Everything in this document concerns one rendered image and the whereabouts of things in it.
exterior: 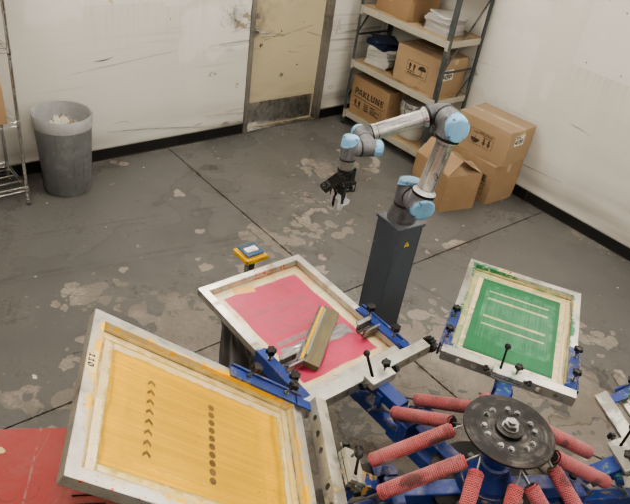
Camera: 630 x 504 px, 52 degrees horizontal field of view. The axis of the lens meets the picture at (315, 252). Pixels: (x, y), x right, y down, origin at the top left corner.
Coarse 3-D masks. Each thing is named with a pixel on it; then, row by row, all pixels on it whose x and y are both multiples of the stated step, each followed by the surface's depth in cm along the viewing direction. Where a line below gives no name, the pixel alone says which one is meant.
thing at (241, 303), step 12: (228, 300) 299; (240, 300) 300; (252, 300) 301; (264, 300) 302; (240, 312) 293; (252, 324) 287; (264, 336) 282; (288, 336) 284; (300, 336) 285; (276, 348) 277; (324, 360) 275; (336, 360) 276; (300, 372) 267; (312, 372) 268; (324, 372) 269
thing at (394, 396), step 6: (384, 384) 256; (390, 384) 257; (378, 390) 254; (384, 390) 253; (390, 390) 254; (396, 390) 254; (384, 396) 252; (390, 396) 251; (396, 396) 252; (402, 396) 252; (384, 402) 253; (390, 402) 250; (396, 402) 249; (402, 402) 250; (390, 408) 251
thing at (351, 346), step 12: (288, 276) 320; (264, 288) 310; (276, 288) 311; (288, 288) 312; (300, 288) 313; (312, 300) 307; (324, 300) 308; (336, 324) 295; (348, 324) 296; (348, 336) 290; (360, 336) 291; (336, 348) 282; (348, 348) 283; (360, 348) 284; (372, 348) 285; (348, 360) 277
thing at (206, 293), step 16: (256, 272) 313; (272, 272) 319; (304, 272) 324; (208, 288) 298; (224, 288) 303; (336, 288) 311; (208, 304) 293; (352, 304) 303; (224, 320) 284; (240, 336) 276; (384, 336) 288; (384, 352) 279; (352, 368) 268; (320, 384) 258
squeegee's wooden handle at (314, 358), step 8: (328, 312) 295; (336, 312) 297; (328, 320) 291; (336, 320) 293; (320, 328) 285; (328, 328) 287; (320, 336) 281; (328, 336) 283; (312, 344) 276; (320, 344) 278; (312, 352) 272; (320, 352) 274; (304, 360) 267; (312, 360) 269; (320, 360) 270; (312, 368) 268
